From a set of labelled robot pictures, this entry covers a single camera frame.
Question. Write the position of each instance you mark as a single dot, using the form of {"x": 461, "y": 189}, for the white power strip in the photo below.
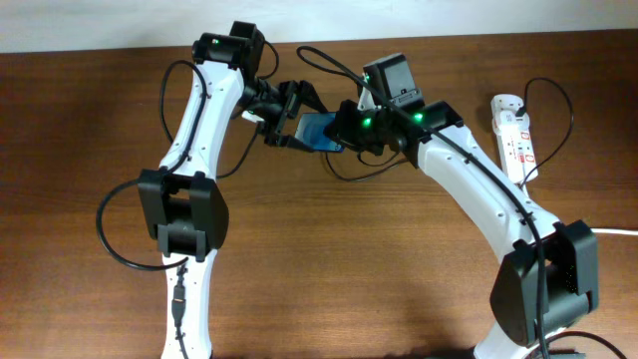
{"x": 517, "y": 158}

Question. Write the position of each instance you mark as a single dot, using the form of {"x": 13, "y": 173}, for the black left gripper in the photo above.
{"x": 272, "y": 129}

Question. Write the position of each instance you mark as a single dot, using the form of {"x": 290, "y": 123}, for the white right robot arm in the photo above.
{"x": 548, "y": 274}

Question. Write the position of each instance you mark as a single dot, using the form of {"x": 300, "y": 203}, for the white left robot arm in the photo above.
{"x": 184, "y": 209}

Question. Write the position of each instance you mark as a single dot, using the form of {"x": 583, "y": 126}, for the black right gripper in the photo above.
{"x": 343, "y": 128}

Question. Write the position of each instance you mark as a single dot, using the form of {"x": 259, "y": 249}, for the blue Galaxy smartphone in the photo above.
{"x": 310, "y": 131}

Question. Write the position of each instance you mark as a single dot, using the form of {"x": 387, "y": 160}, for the white USB charger adapter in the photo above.
{"x": 504, "y": 109}

